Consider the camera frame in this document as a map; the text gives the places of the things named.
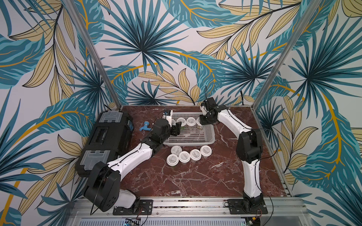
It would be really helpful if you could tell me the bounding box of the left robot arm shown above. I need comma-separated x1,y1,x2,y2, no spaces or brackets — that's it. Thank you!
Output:
83,118,182,212

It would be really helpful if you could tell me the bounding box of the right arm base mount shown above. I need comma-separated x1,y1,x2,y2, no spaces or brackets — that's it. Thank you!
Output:
224,195,268,216

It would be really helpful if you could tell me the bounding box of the white perforated plastic basket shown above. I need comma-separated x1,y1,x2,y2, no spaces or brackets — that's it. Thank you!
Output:
164,124,216,147

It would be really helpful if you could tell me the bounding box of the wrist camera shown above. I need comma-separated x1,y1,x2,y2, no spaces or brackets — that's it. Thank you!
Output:
162,110,173,126
200,97,218,113

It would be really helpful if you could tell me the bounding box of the small blue toy drill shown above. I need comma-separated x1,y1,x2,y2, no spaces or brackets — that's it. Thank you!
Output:
139,121,152,131

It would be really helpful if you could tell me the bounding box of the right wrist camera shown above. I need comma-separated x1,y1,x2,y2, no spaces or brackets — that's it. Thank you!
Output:
200,97,218,113

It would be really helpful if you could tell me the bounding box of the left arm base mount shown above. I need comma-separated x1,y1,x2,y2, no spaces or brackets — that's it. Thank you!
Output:
113,199,153,216

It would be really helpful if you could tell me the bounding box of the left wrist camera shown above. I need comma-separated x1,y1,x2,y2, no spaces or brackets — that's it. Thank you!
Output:
162,110,173,126

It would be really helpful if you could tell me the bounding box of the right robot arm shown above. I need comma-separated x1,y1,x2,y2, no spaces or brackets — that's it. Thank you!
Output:
200,98,264,212

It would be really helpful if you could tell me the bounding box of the black plastic toolbox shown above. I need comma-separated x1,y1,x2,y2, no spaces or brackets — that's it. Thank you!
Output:
75,111,134,178

